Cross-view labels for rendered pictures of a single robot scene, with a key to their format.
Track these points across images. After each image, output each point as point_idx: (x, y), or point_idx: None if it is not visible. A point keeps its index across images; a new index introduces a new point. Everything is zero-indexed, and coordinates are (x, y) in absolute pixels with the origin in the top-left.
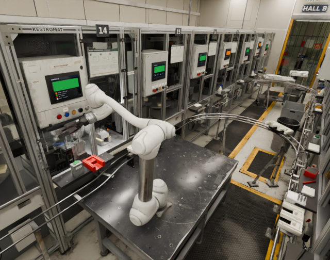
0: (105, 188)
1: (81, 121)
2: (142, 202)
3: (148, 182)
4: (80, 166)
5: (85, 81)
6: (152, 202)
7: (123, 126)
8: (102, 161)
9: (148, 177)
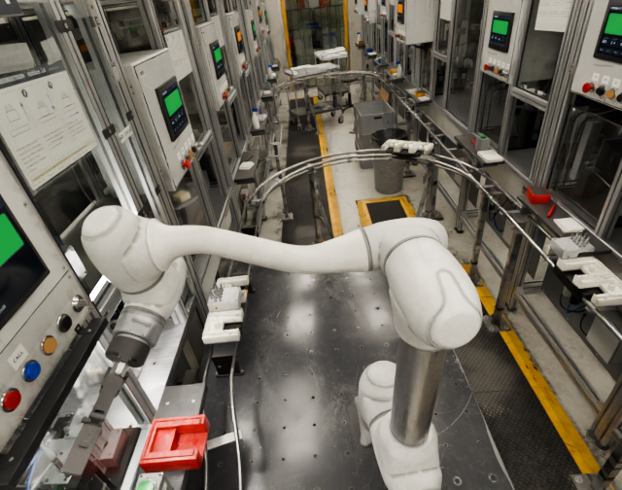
0: (231, 474)
1: (127, 361)
2: (423, 447)
3: (436, 396)
4: (163, 488)
5: (31, 215)
6: (433, 429)
7: None
8: (203, 420)
9: (439, 382)
